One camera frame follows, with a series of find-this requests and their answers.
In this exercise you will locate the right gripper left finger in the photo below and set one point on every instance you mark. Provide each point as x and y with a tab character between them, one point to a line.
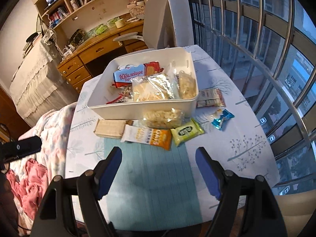
92	186

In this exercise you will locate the green snack packet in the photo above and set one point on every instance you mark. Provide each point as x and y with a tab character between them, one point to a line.
186	132

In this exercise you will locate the teal ribbed placemat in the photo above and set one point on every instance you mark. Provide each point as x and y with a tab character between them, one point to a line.
153	189

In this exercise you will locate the white floral tablecloth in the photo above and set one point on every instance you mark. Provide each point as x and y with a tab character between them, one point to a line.
241	145

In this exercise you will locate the beige wafer block packet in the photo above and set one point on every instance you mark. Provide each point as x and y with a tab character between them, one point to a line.
113	129

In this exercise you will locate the red white wafer packet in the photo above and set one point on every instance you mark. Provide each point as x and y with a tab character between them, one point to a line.
119	99

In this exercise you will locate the blue popcorn snack packet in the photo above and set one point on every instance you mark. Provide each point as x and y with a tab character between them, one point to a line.
219	117

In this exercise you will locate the clear bag pale crackers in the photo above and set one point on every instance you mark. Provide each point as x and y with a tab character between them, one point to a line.
162	119

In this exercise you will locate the long white biscuit packet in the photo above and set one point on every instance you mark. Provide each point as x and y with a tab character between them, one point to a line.
124	75

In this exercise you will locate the Fuji cake clear bag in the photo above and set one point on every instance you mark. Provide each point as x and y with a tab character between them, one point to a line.
155	87

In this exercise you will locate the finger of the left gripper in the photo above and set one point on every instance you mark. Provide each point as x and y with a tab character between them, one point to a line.
13	151

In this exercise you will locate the nut date clear packet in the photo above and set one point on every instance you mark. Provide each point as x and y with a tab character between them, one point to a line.
126	91

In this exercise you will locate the white red snack packet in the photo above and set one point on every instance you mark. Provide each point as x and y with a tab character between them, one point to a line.
210	97

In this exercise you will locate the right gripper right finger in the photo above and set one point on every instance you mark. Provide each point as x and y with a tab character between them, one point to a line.
225	186

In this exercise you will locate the metal window railing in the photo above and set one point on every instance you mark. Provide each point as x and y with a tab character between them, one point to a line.
267	49

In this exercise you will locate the white plastic storage bin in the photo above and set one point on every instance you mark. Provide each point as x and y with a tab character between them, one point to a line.
101	98

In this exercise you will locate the orange white oat bar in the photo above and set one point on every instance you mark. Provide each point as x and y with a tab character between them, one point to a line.
150	136

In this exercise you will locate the white draped cloth furniture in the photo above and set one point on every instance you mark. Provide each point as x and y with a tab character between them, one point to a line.
38	87

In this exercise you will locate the puffed rice roll packet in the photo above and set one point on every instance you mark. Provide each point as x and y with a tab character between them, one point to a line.
187	85

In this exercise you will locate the grey office chair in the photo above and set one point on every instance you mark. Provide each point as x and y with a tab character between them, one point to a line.
167	23

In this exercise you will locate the wooden bookshelf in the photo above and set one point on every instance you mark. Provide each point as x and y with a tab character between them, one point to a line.
67	16

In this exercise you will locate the wooden desk with drawers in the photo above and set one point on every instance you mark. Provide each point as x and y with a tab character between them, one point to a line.
92	57

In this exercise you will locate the pink floral blanket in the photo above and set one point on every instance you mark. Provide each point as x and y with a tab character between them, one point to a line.
30	177

